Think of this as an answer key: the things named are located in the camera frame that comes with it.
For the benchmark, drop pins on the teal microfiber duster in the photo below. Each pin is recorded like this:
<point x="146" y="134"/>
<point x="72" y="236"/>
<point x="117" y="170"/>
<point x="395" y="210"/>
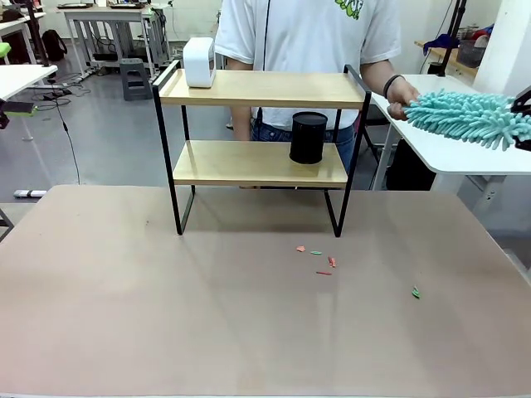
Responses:
<point x="464" y="116"/>

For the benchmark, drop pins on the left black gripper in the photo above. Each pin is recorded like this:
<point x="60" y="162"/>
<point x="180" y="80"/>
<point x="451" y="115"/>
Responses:
<point x="3" y="122"/>

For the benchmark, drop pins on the white power strip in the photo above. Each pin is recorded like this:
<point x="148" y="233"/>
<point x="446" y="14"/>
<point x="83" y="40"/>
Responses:
<point x="30" y="193"/>

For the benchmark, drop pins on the white cube device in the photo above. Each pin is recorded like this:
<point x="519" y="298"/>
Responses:
<point x="190" y="66"/>

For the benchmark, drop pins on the person's left hand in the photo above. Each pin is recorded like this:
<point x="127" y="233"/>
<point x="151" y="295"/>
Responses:
<point x="401" y="93"/>

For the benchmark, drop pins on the red paper scrap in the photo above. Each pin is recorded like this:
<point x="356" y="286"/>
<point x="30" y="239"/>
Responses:
<point x="323" y="273"/>

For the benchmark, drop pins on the black tray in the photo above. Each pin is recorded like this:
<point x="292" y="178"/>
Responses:
<point x="74" y="6"/>
<point x="124" y="5"/>

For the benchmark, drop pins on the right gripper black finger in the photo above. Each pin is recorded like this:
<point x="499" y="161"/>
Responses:
<point x="523" y="101"/>
<point x="523" y="145"/>

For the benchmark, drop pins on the black backpack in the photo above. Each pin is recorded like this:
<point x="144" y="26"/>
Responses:
<point x="53" y="45"/>

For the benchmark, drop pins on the wooden shelf black metal frame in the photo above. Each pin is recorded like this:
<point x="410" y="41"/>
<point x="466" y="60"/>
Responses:
<point x="249" y="166"/>

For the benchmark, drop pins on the grey metal frame desk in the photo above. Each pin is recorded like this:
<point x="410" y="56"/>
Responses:
<point x="103" y="14"/>

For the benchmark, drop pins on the person's right forearm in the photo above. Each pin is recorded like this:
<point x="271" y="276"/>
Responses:
<point x="240" y="103"/>

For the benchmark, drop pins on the black stand pole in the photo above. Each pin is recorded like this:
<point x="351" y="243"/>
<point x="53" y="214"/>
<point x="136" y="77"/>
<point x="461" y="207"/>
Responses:
<point x="452" y="37"/>
<point x="37" y="33"/>

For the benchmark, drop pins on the black cylindrical container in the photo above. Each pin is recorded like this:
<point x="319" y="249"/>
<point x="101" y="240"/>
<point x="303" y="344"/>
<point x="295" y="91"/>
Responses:
<point x="307" y="141"/>

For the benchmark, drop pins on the black box under table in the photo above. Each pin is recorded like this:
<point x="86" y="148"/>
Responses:
<point x="410" y="170"/>

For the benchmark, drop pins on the grey plastic step stool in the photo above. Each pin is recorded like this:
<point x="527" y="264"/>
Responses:
<point x="134" y="79"/>

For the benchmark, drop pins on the white rounded table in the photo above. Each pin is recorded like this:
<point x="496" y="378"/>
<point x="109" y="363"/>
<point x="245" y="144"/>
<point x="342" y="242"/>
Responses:
<point x="435" y="157"/>

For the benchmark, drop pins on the white desk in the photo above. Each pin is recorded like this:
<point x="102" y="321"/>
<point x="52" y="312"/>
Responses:
<point x="20" y="79"/>

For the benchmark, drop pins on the blue cloth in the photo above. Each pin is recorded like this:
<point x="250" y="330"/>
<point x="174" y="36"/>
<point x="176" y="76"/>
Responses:
<point x="441" y="41"/>

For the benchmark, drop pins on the wooden workbench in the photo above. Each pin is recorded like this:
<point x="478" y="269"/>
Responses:
<point x="435" y="54"/>

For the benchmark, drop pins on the person in white t-shirt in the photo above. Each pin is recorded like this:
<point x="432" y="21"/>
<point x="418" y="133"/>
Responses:
<point x="311" y="41"/>

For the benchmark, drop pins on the black wristband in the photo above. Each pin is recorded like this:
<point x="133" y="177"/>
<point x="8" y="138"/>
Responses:
<point x="388" y="85"/>

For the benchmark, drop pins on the person's left forearm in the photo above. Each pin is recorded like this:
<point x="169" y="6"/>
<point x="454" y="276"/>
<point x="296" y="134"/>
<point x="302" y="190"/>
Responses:
<point x="375" y="72"/>

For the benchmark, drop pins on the grey mesh basket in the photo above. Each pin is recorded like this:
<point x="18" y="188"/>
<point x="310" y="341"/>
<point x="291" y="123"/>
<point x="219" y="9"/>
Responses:
<point x="471" y="54"/>

